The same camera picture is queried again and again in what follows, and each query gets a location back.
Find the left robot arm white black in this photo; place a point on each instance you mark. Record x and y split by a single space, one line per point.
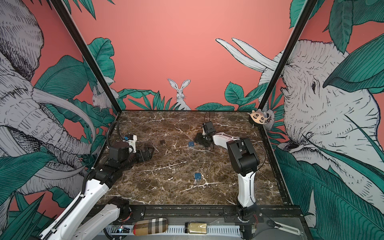
71 224

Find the plaid cylindrical case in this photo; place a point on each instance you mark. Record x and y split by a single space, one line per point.
150 227

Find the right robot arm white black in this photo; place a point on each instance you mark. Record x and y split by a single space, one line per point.
244 161

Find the cartoon face sticker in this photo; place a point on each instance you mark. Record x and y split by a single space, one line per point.
258 117

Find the black front rail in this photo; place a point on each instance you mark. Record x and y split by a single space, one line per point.
229 213

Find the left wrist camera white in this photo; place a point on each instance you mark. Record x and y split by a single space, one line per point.
131 140

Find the small circuit board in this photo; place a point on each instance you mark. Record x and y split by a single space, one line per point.
120 229

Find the white black tool at right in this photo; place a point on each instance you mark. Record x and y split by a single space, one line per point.
285 228

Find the gold rectangular box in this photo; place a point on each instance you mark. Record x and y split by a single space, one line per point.
196 228

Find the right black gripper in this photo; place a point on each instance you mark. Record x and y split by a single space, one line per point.
199 138

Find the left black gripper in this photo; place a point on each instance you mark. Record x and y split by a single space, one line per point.
148 156

